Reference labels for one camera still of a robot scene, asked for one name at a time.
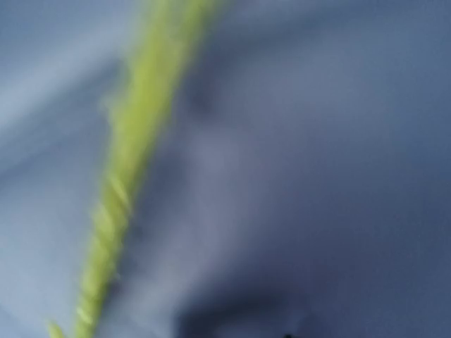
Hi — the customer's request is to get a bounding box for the pink fake peony stem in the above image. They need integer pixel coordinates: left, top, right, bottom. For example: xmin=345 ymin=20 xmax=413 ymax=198
xmin=73 ymin=1 xmax=220 ymax=337

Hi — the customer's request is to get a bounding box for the blue wrapping paper sheet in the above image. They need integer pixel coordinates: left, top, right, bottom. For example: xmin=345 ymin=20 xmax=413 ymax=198
xmin=1 ymin=1 xmax=450 ymax=337

